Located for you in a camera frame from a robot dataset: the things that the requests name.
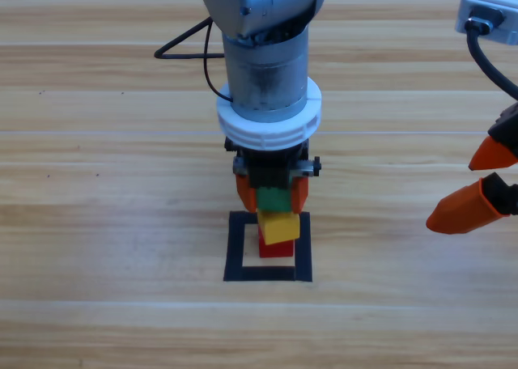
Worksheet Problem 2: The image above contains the thick black wrist cable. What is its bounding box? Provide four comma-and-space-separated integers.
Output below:
154, 15, 226, 61

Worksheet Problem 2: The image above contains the white wrist mount ring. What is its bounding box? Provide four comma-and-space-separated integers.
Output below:
216, 76, 324, 151

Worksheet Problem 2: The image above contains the green wooden cube block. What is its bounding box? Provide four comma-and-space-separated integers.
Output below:
256, 185, 294, 214

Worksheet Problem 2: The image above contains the yellow wooden cube block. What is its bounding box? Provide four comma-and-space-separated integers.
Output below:
257, 210, 301, 246

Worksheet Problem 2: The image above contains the black tape square outline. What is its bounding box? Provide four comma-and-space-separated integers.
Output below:
223, 210, 314, 283

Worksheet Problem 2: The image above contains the thin black wrist wire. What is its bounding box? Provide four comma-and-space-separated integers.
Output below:
203, 20, 235, 104

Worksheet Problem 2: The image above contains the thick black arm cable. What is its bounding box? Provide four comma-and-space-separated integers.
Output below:
464, 7, 518, 101

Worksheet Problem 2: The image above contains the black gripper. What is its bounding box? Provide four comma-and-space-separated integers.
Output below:
425, 101, 518, 235
223, 136, 323, 214

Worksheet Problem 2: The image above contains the red wooden cube block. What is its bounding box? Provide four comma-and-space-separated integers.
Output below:
258, 233, 295, 259

